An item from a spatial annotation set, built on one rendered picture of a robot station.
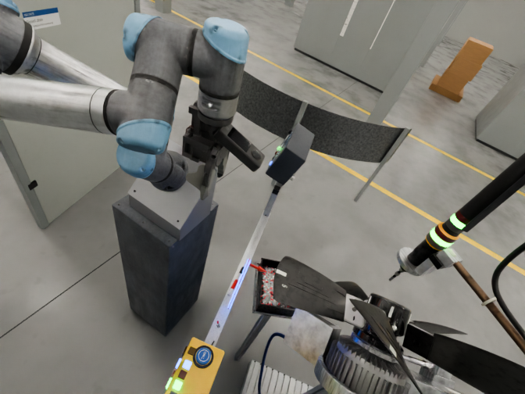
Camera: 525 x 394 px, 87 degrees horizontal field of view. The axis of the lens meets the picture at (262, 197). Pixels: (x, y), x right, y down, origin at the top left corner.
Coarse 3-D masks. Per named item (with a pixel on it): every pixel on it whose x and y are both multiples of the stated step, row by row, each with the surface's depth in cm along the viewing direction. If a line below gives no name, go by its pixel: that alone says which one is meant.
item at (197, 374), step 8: (192, 344) 76; (200, 344) 76; (208, 344) 77; (216, 352) 76; (184, 360) 73; (192, 360) 73; (216, 360) 74; (184, 368) 71; (192, 368) 72; (200, 368) 72; (208, 368) 73; (216, 368) 73; (176, 376) 70; (192, 376) 71; (200, 376) 71; (208, 376) 72; (184, 384) 69; (192, 384) 70; (200, 384) 70; (208, 384) 70; (168, 392) 67; (176, 392) 68; (184, 392) 68; (192, 392) 68; (200, 392) 69; (208, 392) 69
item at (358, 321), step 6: (348, 294) 86; (348, 300) 85; (360, 300) 86; (348, 306) 83; (348, 312) 82; (354, 312) 83; (348, 318) 81; (360, 318) 82; (354, 324) 80; (360, 324) 80
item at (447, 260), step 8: (408, 248) 66; (400, 256) 63; (432, 256) 57; (440, 256) 56; (448, 256) 55; (456, 256) 55; (400, 264) 63; (408, 264) 62; (424, 264) 60; (432, 264) 58; (440, 264) 56; (448, 264) 55; (408, 272) 62; (416, 272) 61; (424, 272) 60
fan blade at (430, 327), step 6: (414, 324) 90; (420, 324) 90; (426, 324) 90; (432, 324) 90; (438, 324) 90; (426, 330) 96; (432, 330) 96; (438, 330) 95; (444, 330) 94; (450, 330) 93; (456, 330) 92
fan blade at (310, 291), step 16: (288, 256) 95; (288, 272) 86; (304, 272) 88; (304, 288) 82; (320, 288) 84; (336, 288) 86; (288, 304) 76; (304, 304) 78; (320, 304) 80; (336, 304) 82
